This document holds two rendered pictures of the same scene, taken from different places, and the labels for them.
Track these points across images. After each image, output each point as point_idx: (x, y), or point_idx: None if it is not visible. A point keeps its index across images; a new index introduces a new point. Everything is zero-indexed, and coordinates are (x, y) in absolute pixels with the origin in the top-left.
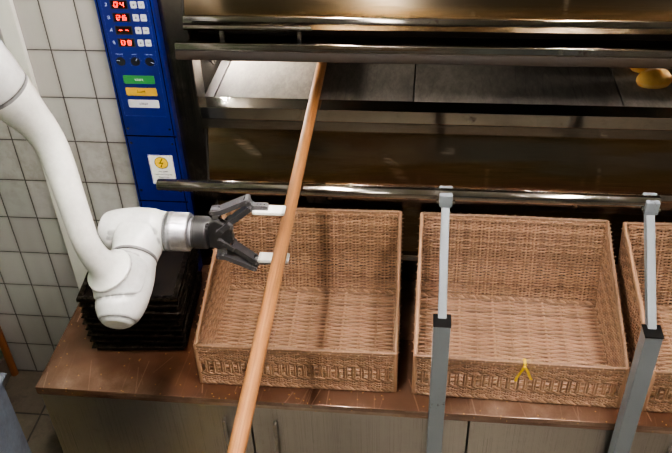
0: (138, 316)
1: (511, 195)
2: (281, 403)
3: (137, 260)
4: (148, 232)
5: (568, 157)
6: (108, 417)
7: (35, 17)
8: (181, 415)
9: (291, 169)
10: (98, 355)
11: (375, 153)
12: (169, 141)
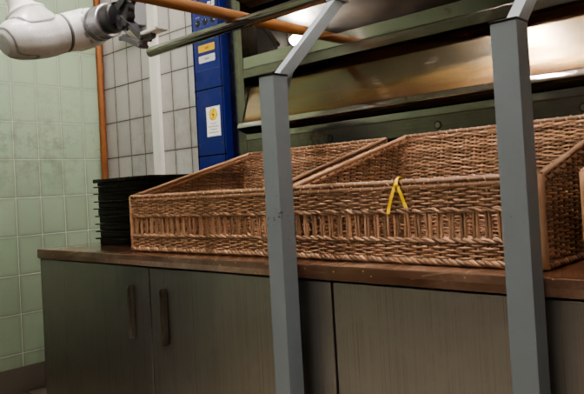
0: (18, 37)
1: None
2: (168, 257)
3: (47, 10)
4: (76, 10)
5: (562, 36)
6: (69, 290)
7: (165, 9)
8: (108, 284)
9: (299, 106)
10: (96, 245)
11: (366, 77)
12: (219, 90)
